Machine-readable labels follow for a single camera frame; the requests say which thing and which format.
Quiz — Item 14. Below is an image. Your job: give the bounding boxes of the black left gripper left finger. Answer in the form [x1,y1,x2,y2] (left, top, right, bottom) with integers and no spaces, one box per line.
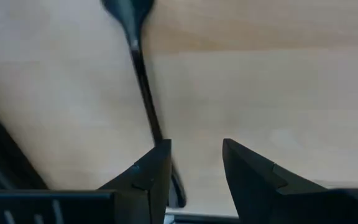
[0,138,172,224]

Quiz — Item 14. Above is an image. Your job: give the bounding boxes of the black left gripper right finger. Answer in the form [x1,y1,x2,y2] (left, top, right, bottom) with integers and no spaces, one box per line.
[222,138,358,224]

